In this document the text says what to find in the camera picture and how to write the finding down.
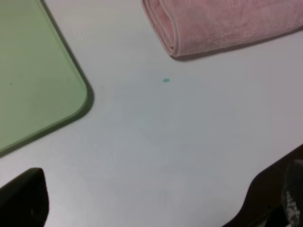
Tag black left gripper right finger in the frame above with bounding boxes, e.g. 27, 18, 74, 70
282, 159, 303, 227

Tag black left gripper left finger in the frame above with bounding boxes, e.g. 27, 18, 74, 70
0, 167, 49, 227

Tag pink terry towel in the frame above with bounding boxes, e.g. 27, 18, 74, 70
142, 0, 303, 58

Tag light green plastic tray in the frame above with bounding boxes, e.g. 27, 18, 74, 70
0, 0, 94, 156

